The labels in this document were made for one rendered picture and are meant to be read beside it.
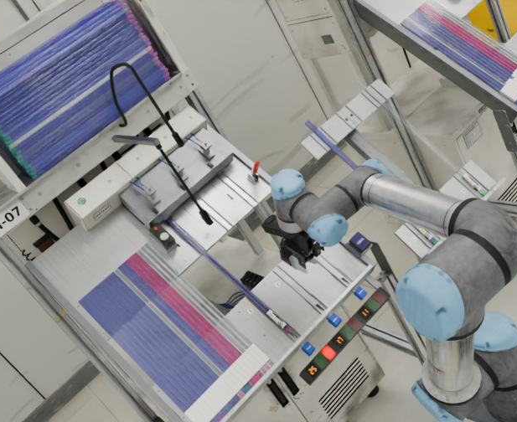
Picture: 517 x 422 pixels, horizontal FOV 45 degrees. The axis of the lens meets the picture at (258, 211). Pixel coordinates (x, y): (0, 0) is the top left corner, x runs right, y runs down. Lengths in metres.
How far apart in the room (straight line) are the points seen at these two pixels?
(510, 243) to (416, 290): 0.17
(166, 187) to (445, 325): 1.08
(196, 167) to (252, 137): 1.98
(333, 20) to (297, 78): 1.53
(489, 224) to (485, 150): 1.61
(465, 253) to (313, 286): 0.83
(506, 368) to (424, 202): 0.43
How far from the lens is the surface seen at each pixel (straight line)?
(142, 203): 1.83
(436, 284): 0.98
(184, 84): 1.96
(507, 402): 1.51
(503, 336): 1.39
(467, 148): 2.56
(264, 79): 3.89
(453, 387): 1.30
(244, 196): 1.89
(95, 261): 1.84
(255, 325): 1.72
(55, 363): 3.59
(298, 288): 1.76
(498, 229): 1.04
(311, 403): 2.25
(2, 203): 1.78
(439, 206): 1.15
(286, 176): 1.35
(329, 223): 1.28
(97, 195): 1.84
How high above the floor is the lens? 1.76
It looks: 26 degrees down
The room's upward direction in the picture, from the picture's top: 32 degrees counter-clockwise
